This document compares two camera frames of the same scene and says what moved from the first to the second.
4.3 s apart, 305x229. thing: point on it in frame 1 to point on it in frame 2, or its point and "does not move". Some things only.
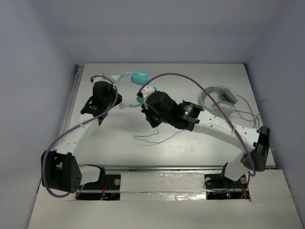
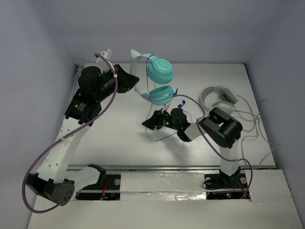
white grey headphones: (228, 99) does not move
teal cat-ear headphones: (138, 78) to (159, 71)
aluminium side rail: (79, 72) does not move
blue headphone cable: (157, 131) to (150, 111)
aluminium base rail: (164, 168) does not move
